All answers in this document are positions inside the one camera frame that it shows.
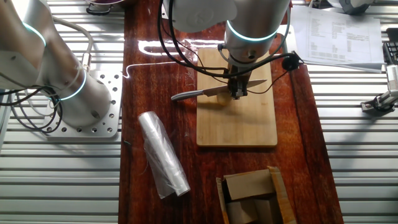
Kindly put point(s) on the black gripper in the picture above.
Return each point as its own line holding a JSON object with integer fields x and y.
{"x": 238, "y": 72}

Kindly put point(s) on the steel chef knife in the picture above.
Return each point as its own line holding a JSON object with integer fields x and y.
{"x": 186, "y": 95}

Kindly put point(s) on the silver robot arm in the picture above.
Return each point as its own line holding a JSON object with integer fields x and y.
{"x": 31, "y": 46}

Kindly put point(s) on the small yellow potato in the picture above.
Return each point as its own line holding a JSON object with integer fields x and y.
{"x": 222, "y": 99}

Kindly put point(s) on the bamboo cutting board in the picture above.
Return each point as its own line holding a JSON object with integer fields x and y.
{"x": 236, "y": 130}

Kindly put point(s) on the open cardboard box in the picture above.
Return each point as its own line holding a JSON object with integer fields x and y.
{"x": 248, "y": 186}

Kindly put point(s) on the clear plastic bag roll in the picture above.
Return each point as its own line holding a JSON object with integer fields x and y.
{"x": 163, "y": 155}

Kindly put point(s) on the printed white paper stack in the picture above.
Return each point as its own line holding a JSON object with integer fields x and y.
{"x": 357, "y": 46}

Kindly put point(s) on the black keyboard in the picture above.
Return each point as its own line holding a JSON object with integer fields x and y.
{"x": 392, "y": 53}

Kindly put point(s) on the steel cooking pot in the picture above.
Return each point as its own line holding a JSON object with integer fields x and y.
{"x": 99, "y": 4}

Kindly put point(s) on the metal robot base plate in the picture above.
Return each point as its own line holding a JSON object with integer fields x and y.
{"x": 109, "y": 124}

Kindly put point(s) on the metal camera mount clamp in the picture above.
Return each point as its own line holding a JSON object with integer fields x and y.
{"x": 381, "y": 104}

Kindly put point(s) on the grey exterior camera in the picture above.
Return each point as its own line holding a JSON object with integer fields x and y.
{"x": 392, "y": 77}

